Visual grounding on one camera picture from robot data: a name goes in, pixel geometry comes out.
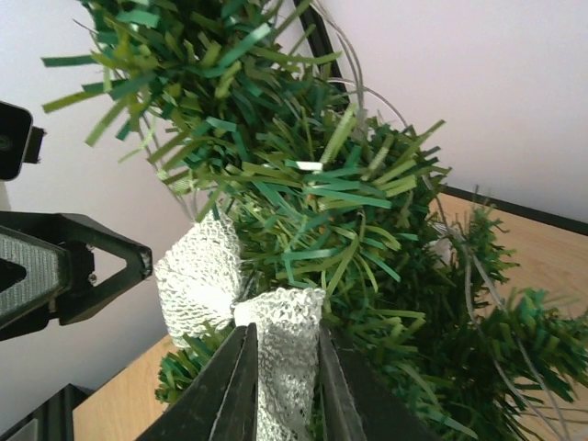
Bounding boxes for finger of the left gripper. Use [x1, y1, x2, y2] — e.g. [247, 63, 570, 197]
[1, 211, 153, 340]

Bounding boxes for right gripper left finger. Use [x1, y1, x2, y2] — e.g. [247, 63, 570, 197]
[138, 323, 258, 441]

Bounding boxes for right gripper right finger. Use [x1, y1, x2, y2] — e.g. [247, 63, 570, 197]
[319, 322, 439, 441]

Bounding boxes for white mesh bow ornament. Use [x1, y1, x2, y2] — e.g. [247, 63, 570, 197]
[154, 213, 325, 440]

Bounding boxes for fairy light string white beads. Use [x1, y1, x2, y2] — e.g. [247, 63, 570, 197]
[138, 0, 571, 414]

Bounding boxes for small green christmas tree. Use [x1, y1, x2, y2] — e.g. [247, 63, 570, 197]
[43, 1, 587, 440]

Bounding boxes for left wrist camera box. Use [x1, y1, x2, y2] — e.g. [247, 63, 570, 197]
[0, 102, 46, 181]

